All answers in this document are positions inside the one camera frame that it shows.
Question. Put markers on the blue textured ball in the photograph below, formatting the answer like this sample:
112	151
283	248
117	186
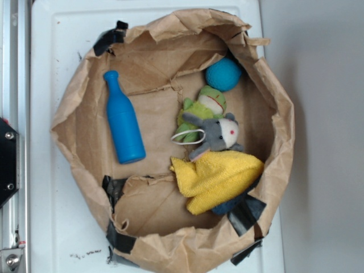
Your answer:
224	75

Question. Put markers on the black tape lower right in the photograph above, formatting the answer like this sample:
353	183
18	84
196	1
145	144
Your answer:
243	217

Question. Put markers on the green frog plush toy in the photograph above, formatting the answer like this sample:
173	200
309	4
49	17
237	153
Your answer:
210	103

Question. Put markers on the blue plastic bottle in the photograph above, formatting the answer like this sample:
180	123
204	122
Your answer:
123	123

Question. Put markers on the black tape lower left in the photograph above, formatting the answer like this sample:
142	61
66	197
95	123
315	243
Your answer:
122	243

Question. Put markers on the metal corner bracket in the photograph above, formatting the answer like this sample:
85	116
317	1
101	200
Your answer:
12	261

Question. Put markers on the black tape upper left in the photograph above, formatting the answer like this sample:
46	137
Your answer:
110	37

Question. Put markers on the crumpled brown paper bag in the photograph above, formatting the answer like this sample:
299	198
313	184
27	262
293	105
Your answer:
159	64

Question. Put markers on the white plastic tray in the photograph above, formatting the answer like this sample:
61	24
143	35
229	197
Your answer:
64	236

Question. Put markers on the black mounting plate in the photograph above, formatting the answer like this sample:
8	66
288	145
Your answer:
9	162

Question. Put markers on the aluminium frame rail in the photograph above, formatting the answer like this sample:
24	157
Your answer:
15	108

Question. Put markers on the yellow microfibre cloth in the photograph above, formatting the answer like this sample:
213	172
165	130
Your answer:
215	178

